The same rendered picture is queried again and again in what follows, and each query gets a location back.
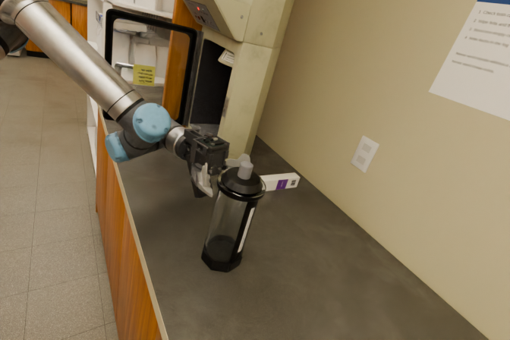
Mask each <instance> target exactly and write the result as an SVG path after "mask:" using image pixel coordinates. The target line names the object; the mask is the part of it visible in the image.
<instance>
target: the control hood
mask: <svg viewBox="0 0 510 340"><path fill-rule="evenodd" d="M183 1H184V3H185V4H186V6H187V8H188V10H189V12H190V13H191V15H192V16H193V18H194V20H195V21H196V22H197V19H196V18H195V16H194V15H193V13H192V11H191V10H190V8H189V7H188V5H187V3H186V1H185V0H183ZM190 1H192V2H197V3H200V4H202V5H205V6H206V7H207V9H208V11H209V12H210V14H211V16H212V18H213V20H214V21H215V23H216V26H217V27H218V28H219V31H220V32H219V31H218V30H214V29H213V28H211V27H208V26H206V25H204V24H201V23H199V22H197V23H198V24H200V25H202V26H205V27H207V28H209V29H211V30H214V31H216V32H217V33H221V34H222V35H224V36H227V37H229V38H231V39H234V40H236V41H239V42H242V41H243V39H244V33H245V30H246V26H247V19H248V16H249V13H250V5H248V4H245V3H243V2H238V1H235V0H190Z"/></svg>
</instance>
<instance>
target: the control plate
mask: <svg viewBox="0 0 510 340"><path fill-rule="evenodd" d="M185 1H186V3H187V5H188V7H189V8H190V10H191V11H192V13H193V15H194V16H195V15H196V16H199V17H200V16H202V17H203V19H204V20H205V19H206V21H205V22H206V23H204V22H203V20H202V19H201V17H200V20H199V19H198V17H195V18H196V19H197V22H199V23H201V24H204V25H206V26H208V27H211V28H213V29H214V30H218V31H219V28H218V27H217V26H216V23H215V21H214V20H213V18H212V16H211V14H210V12H209V11H208V9H207V7H206V6H205V5H202V4H200V3H197V2H192V1H190V0H185ZM197 7H198V8H199V10H198V8H197ZM203 10H204V11H203ZM207 21H209V22H207ZM210 21H212V24H211V23H210ZM219 32H220V31H219Z"/></svg>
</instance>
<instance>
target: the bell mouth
mask: <svg viewBox="0 0 510 340"><path fill-rule="evenodd" d="M234 59H235V55H234V53H233V52H231V51H229V50H227V49H225V51H224V52H223V53H222V54H221V56H220V57H219V59H218V60H219V62H221V63H223V64H224V65H227V66H229V67H233V64H234Z"/></svg>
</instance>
